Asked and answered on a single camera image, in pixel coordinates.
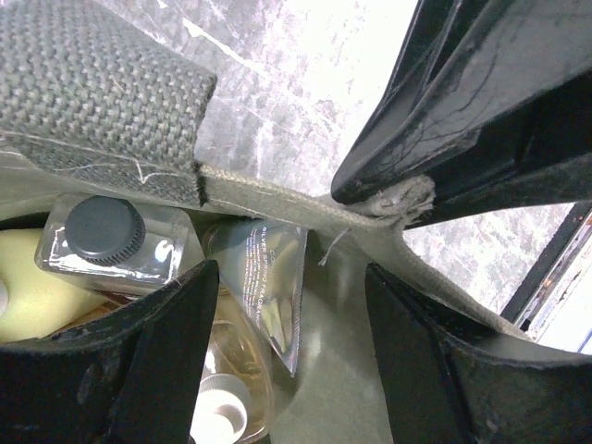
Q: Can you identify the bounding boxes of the amber bottle white cap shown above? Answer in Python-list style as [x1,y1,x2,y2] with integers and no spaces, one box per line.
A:
[191,220,274,443]

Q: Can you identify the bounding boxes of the grey squeeze tube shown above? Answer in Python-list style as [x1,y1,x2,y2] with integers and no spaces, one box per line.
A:
[203,219,308,376]

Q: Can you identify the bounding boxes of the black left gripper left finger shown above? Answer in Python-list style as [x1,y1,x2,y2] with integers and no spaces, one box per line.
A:
[1,260,219,443]

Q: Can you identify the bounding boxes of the yellow-green lotion bottle white cap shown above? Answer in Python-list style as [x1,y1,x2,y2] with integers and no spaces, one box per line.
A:
[1,228,106,342]

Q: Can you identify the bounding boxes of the green canvas bag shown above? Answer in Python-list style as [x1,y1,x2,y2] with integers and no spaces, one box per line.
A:
[1,1,591,443]

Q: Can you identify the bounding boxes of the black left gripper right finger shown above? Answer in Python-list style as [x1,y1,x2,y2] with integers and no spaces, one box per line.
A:
[364,264,591,443]

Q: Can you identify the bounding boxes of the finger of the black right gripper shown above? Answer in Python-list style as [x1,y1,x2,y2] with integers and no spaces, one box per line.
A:
[407,110,591,228]
[331,1,591,205]

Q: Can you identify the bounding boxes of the clear square bottle yellow contents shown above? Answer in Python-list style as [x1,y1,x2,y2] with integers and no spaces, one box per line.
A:
[35,193,204,299]

